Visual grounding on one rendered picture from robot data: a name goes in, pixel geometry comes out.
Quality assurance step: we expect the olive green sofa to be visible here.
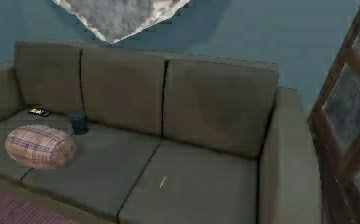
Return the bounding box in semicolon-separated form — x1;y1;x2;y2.
0;40;323;224

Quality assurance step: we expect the plaid pink pillow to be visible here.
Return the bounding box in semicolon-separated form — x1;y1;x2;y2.
4;124;77;171

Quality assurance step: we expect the dark red striped rug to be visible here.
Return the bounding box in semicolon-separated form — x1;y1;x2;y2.
0;187;76;224

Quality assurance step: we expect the grey framed wall picture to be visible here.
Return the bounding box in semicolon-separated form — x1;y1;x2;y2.
51;0;192;45

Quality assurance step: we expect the brown wooden glass cabinet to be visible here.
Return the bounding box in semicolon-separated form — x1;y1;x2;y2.
306;0;360;224

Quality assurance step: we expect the black remote control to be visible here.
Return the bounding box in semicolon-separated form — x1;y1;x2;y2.
27;107;52;118

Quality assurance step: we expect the dark blue cylinder object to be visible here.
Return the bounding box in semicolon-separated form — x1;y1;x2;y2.
67;109;90;136

